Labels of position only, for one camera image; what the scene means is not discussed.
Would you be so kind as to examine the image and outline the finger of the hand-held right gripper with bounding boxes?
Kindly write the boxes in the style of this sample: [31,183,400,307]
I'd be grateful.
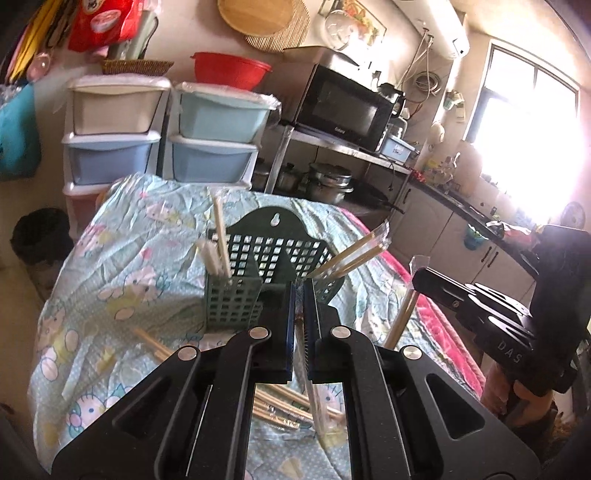
[412,268,472,319]

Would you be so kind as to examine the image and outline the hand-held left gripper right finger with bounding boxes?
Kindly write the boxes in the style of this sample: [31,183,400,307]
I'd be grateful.
[304,281,542,480]

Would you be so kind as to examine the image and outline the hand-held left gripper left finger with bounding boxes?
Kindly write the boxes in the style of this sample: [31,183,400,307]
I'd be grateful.
[51,281,297,480]

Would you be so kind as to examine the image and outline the bamboo chopstick pair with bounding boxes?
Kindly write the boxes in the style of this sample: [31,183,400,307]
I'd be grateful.
[383,255,431,350]
[295,314,347,446]

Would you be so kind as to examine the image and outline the green plastic utensil holder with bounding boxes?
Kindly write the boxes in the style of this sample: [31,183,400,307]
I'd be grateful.
[203,207,345,335]

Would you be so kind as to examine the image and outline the group of chopsticks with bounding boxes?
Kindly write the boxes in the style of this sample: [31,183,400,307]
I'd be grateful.
[131,194,393,432]

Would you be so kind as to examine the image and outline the person's right hand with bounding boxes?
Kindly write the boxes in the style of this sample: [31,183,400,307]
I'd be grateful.
[480,357,557,423]

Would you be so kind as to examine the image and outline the pink blanket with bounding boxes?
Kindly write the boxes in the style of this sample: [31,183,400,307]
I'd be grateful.
[339,208,488,402]

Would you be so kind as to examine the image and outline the white kitchen cabinets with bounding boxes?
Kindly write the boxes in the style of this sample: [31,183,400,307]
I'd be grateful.
[392,185,539,301]

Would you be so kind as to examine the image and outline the blue hanging pocket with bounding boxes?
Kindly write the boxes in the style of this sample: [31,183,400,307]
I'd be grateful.
[464,224,490,250]

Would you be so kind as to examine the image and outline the steel stock pot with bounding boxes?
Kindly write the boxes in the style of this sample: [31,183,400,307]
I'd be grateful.
[308,162,354,204]

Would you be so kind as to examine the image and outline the cartoon print light blue blanket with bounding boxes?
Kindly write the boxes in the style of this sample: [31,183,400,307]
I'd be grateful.
[28,173,462,480]

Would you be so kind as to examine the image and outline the blue storage bin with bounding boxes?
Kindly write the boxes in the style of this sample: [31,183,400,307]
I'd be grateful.
[168,134,259,185]
[62,131,160,185]

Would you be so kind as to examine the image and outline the window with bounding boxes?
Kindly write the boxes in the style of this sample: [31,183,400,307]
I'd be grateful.
[464,41,583,185]

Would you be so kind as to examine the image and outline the black microwave oven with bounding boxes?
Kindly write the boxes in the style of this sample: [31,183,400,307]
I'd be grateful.
[293,64,406,153]

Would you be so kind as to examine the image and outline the teal storage bin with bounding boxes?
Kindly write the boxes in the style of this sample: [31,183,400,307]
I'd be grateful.
[175,82,280,141]

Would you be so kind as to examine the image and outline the pink storage bin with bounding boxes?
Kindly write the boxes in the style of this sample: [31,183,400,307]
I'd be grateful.
[62,182,114,232]

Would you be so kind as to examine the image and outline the black trash bin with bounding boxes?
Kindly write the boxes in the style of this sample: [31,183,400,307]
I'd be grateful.
[11,208,75,266]

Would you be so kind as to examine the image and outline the red plastic basin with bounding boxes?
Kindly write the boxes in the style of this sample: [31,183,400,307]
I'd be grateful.
[190,52,273,92]

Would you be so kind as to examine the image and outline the white water heater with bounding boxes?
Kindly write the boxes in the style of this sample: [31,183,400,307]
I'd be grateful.
[392,0,471,60]

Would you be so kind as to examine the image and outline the clear plastic dome cover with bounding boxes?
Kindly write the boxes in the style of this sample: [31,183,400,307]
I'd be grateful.
[323,9,363,51]

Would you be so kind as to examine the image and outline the white storage bin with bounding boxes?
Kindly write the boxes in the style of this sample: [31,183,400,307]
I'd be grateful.
[67,76,171,137]

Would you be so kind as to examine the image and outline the round slatted mat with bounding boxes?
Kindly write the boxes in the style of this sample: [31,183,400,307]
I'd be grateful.
[245,0,311,52]

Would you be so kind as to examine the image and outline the woven basket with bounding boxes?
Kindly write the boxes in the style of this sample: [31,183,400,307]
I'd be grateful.
[100,58,175,77]

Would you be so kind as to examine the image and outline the round bamboo tray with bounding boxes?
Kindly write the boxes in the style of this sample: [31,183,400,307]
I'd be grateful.
[218,0,296,35]

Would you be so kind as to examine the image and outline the teal tote bag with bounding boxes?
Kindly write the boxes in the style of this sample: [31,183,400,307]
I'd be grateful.
[0,85,42,181]

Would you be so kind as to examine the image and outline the red shopping bag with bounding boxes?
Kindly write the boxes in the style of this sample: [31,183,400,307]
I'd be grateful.
[68,0,160,52]

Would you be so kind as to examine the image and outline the pink round cup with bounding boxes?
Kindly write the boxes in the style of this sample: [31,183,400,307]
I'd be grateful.
[28,53,54,77]

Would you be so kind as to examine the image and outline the yellow hanging bags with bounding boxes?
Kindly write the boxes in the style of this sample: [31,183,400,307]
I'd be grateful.
[9,0,61,81]

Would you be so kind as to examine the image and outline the coiled grey hose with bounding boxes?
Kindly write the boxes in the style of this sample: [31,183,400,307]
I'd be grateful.
[413,71,439,97]

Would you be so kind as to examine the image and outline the fruit wall picture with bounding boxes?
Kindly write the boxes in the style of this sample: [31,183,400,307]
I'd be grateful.
[339,0,386,47]

